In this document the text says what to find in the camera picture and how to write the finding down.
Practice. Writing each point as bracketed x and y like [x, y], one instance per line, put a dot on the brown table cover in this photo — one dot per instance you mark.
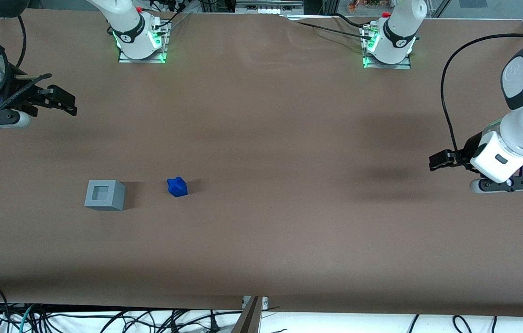
[261, 138]

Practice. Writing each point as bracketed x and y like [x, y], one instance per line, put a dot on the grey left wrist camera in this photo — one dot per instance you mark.
[504, 184]

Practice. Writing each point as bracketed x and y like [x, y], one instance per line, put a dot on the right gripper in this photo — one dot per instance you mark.
[17, 96]

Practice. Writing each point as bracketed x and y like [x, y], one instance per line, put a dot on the gray cube base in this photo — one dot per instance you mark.
[115, 196]

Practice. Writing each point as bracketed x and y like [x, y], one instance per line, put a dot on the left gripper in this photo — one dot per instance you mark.
[468, 149]

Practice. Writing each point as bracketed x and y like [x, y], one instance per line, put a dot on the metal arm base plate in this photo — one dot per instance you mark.
[386, 66]
[143, 59]

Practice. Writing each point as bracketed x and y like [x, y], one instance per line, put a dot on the dark angled beam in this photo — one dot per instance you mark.
[247, 321]

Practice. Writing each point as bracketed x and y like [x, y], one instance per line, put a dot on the blue plastic part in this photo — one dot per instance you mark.
[177, 187]

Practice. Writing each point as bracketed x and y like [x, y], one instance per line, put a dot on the metal table edge bracket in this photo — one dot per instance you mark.
[265, 301]

